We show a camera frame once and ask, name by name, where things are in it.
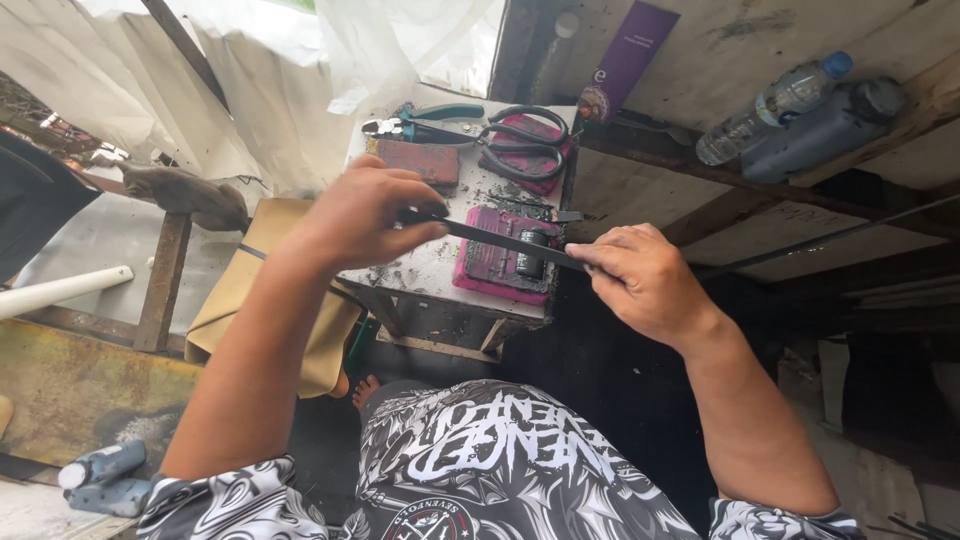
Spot small black roller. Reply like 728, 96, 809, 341
516, 228, 554, 280

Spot black and white patterned shirt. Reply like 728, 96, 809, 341
136, 378, 868, 540

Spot brown rag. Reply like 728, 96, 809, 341
118, 160, 251, 233

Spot person's right hand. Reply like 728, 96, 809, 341
564, 223, 726, 354

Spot dark grey plastic jug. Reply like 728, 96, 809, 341
740, 76, 907, 185

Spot magenta case with black stains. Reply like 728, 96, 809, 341
478, 114, 576, 197

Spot open pink ink case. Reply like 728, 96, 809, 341
451, 205, 565, 308

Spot black scissors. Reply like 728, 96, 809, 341
420, 105, 573, 183

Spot white plastic sheet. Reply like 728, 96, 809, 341
0, 0, 507, 198

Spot rusty wooden post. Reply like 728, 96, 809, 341
132, 212, 194, 354

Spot purple carton box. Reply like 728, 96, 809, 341
576, 0, 682, 126

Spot dark bottle with white cap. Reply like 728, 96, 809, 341
523, 11, 583, 106

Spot small white-topped wooden table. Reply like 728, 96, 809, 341
336, 97, 583, 366

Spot rusty metal sheet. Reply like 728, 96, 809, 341
0, 318, 205, 471

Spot teal-handled pliers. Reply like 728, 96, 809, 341
361, 102, 489, 146

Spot long black rubber strip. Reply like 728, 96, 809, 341
397, 193, 960, 283

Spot grey jug with white cap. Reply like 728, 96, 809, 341
57, 439, 156, 519

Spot tan folded bag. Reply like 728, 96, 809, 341
184, 197, 364, 399

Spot wooden shelf beam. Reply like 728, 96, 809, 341
577, 123, 960, 243

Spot white plastic pipe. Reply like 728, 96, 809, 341
0, 264, 136, 322

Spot red-brown flat case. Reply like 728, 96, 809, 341
372, 138, 462, 188

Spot person's foot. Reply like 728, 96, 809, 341
350, 373, 383, 415

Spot clear water bottle blue cap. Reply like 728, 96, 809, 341
694, 51, 855, 167

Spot small black-stained brush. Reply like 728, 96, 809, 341
486, 192, 585, 225

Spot metal spoon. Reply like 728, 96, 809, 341
610, 115, 696, 148

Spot black cloth cover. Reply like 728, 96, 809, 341
0, 130, 104, 284

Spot person's left hand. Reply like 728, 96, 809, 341
287, 153, 450, 276

